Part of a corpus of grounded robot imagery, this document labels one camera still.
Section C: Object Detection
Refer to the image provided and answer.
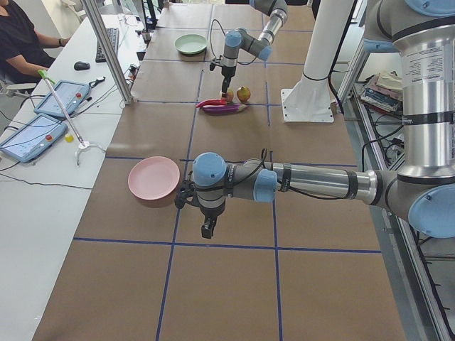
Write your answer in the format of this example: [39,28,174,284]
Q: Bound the green plate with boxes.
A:
[174,34,207,55]

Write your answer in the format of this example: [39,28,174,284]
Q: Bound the black computer mouse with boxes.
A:
[73,61,90,71]

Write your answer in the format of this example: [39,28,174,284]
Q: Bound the purple eggplant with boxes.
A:
[202,104,249,116]

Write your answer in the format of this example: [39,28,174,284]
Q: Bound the far blue teach pendant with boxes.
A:
[33,80,90,118]

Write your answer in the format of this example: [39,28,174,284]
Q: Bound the pink plate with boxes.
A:
[127,156,180,200]

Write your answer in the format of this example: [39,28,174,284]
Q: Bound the stack of books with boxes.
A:
[360,71,403,113]

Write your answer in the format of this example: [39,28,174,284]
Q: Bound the red yellow pomegranate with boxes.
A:
[236,86,251,103]

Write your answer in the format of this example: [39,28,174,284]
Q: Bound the aluminium frame post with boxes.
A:
[82,1,141,105]

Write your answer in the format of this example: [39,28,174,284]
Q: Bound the black keyboard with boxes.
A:
[95,27,120,64]

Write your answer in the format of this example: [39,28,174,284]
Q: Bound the near blue teach pendant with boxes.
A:
[1,114,68,163]

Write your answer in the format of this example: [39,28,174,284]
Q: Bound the seated person black shirt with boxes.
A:
[1,1,70,84]

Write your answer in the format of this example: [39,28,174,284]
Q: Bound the yellow green peach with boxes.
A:
[220,88,234,103]

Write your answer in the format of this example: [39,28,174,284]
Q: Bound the red chili pepper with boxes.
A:
[196,99,227,108]

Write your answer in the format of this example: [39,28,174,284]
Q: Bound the reacher grabber stick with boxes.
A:
[38,70,106,166]

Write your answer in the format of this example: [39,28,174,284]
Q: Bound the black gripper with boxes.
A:
[221,65,236,97]
[200,202,225,238]

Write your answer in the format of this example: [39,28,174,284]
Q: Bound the blue teach pendant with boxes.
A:
[1,114,68,163]
[33,80,90,118]

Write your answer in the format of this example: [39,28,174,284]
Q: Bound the black camera cable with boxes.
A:
[186,148,356,200]
[209,18,271,67]

